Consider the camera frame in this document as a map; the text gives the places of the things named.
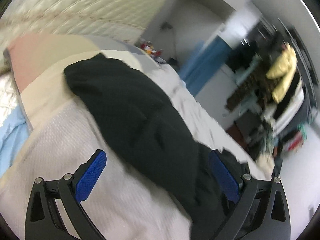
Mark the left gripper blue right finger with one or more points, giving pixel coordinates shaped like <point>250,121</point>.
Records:
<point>227,171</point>

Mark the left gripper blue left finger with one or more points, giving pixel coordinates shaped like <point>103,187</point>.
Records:
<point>87,174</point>

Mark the black puffer jacket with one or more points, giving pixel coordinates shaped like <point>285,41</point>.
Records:
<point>139,123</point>

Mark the pile of clothes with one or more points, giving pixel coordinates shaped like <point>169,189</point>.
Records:
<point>263,149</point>

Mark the metal clothes rack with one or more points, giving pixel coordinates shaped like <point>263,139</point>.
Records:
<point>305,67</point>

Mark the grey bed cover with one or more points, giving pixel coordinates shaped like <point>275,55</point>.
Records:
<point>123,203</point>

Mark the white hanging jacket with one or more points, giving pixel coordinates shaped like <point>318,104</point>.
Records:
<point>287,115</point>

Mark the light blue cloth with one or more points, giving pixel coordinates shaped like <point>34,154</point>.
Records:
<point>14,133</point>

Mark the brown patterned scarf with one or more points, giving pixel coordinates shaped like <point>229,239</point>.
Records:
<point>256,82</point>

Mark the yellow fleece jacket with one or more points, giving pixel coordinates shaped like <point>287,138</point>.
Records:
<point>284,68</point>

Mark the blue curtain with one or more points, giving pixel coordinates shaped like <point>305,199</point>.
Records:
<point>203,64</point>

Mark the pink beige pillow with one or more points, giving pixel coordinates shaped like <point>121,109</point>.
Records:
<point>31,54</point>

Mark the cream quilted headboard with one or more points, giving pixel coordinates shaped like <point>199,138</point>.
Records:
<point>124,20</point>

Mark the grey white wardrobe cabinet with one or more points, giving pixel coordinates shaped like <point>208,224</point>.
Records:
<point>180,25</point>

